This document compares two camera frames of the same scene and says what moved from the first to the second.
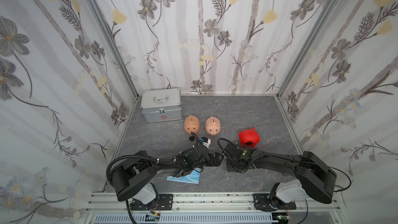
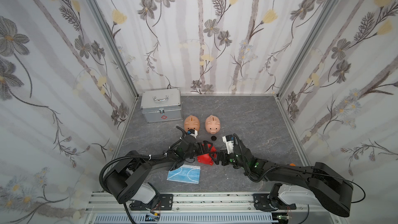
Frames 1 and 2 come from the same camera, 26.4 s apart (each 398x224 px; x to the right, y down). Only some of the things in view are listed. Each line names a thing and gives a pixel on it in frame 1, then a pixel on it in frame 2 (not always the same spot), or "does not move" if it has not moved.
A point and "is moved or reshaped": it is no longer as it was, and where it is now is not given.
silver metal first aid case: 161,105 does not move
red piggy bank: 249,138 is moved or reshaped
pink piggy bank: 213,125 does not move
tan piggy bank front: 192,124 does not move
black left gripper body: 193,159 -> 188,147
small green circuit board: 150,217 does not move
